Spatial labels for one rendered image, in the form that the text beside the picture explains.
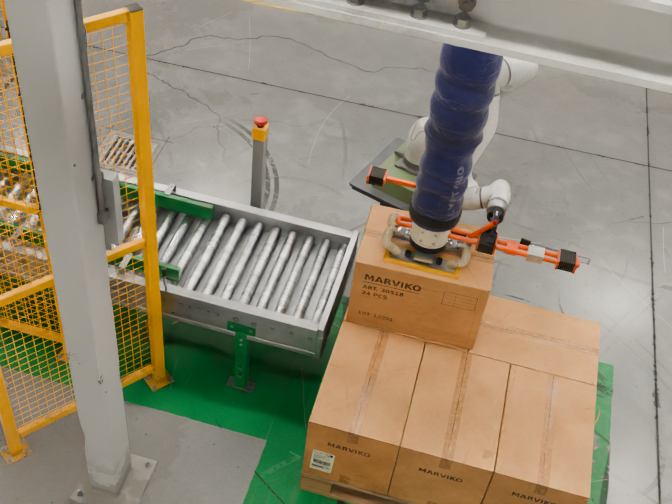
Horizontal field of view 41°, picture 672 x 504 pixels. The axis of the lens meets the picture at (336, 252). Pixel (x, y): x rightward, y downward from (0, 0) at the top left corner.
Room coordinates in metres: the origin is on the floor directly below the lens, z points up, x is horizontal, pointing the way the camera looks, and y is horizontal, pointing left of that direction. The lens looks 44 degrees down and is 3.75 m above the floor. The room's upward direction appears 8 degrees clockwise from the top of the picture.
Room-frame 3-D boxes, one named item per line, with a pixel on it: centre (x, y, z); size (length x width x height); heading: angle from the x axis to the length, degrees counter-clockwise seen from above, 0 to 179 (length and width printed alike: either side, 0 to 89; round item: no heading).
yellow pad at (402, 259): (2.86, -0.38, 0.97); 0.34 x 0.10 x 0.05; 81
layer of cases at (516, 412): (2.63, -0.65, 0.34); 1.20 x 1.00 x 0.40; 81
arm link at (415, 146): (3.68, -0.37, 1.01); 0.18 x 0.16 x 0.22; 125
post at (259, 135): (3.62, 0.45, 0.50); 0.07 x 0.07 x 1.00; 81
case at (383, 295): (2.98, -0.41, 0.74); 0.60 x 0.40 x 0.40; 83
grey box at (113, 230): (2.25, 0.85, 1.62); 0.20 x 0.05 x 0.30; 81
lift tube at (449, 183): (2.96, -0.40, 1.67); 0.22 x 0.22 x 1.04
